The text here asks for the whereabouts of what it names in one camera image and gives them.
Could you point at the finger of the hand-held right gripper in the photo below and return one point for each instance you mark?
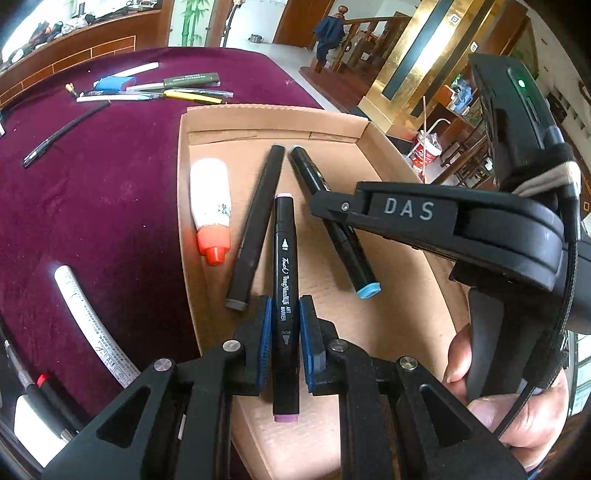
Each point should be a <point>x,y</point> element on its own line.
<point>369,212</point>

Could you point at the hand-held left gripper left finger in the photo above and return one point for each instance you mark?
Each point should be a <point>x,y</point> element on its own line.
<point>264,344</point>

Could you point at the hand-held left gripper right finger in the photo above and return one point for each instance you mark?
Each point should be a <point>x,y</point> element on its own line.
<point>307,341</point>

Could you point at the black marker blue caps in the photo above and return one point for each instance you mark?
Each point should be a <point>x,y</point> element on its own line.
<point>355,263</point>

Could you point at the black marker pink caps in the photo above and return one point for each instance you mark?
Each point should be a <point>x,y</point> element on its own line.
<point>285,258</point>

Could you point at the shallow cardboard box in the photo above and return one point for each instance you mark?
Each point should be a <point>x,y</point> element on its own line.
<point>406,295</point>

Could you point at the black marker grey caps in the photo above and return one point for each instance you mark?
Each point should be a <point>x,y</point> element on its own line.
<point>258,217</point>

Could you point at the white marker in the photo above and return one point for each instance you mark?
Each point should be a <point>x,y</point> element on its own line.
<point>87,314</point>

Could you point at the black silver pen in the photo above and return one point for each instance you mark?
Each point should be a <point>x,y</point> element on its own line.
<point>44,404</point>

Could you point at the person's right hand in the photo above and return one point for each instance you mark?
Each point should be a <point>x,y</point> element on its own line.
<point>535,415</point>

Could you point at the red white bucket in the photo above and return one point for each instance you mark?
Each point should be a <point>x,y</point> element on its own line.
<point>425,154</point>

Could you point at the wooden chairs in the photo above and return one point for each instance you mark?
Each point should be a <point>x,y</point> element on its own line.
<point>471,152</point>

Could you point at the white glue bottle orange cap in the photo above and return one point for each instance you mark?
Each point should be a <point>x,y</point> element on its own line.
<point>210,194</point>

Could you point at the wooden staircase railing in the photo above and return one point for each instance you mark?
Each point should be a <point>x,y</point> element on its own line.
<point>364,41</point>

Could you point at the dark blue jacket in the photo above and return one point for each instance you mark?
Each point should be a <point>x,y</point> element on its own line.
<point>328,34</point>

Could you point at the gold pillar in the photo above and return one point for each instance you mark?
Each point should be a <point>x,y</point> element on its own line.
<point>443,41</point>

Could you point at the maroon velvet tablecloth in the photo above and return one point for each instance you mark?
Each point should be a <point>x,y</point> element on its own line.
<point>115,207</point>

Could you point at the metal bowl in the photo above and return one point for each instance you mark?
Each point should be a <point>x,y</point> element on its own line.
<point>256,38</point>

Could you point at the yellow pen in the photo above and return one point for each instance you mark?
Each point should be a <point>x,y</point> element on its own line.
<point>194,97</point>

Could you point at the olive green marker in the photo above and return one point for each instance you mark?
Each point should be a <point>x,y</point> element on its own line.
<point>191,80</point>

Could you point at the white flat object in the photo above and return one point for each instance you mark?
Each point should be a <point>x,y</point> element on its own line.
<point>34,431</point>

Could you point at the clear plastic pen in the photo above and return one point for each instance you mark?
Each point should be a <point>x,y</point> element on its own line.
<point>147,86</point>

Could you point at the bamboo painting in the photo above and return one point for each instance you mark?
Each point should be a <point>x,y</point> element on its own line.
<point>196,23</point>

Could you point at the plain white pen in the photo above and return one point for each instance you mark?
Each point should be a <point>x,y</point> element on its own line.
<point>136,69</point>

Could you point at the blue eraser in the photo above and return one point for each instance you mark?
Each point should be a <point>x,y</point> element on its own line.
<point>113,83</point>

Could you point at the white pen with clip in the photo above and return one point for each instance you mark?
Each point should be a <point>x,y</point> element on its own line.
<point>106,98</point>

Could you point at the slim black pen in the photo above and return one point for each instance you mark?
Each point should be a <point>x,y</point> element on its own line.
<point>64,131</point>

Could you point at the small brown tipped tool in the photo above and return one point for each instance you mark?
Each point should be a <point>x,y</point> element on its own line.
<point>73,90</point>

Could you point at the wooden counter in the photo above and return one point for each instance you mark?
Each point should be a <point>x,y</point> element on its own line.
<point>69,50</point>

